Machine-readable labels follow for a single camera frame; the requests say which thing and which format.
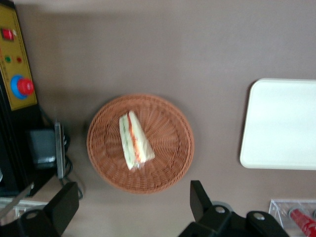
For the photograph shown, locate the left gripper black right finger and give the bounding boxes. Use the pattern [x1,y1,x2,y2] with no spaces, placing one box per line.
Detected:
[179,180,289,237]

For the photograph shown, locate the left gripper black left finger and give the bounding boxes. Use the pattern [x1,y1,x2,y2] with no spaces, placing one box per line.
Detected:
[0,182,79,237]

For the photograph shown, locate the triangle sandwich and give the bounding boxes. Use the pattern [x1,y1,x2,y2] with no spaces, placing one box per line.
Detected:
[118,111,156,171]

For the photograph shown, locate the round brown wicker basket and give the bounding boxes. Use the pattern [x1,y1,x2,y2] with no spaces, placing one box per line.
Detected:
[86,93,195,195]

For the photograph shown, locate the cream plastic tray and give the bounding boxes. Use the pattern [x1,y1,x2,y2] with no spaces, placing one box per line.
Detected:
[239,78,316,170]

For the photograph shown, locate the black power adapter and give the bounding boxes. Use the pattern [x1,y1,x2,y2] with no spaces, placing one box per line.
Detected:
[26,128,57,170]

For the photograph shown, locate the clear acrylic bottle rack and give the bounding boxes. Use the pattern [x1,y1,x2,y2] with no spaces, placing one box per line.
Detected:
[268,198,316,232]

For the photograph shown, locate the red cola bottle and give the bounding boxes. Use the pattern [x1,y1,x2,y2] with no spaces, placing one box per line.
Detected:
[288,207,316,237]

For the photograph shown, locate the red emergency stop button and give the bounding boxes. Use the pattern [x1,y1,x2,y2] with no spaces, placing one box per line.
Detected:
[10,75,35,100]

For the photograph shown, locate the yellow control box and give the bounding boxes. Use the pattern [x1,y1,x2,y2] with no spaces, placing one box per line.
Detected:
[0,0,38,112]

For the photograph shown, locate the black cable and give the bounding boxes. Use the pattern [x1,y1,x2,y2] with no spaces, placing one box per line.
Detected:
[59,133,84,198]

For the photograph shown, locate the grey metal bracket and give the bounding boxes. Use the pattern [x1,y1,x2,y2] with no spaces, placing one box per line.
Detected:
[54,122,66,180]

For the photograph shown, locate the black mounting frame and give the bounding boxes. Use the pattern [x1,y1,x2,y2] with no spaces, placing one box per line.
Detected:
[0,71,57,198]

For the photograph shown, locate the red rocker switch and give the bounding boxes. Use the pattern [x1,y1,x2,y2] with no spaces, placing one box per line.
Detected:
[1,28,15,40]

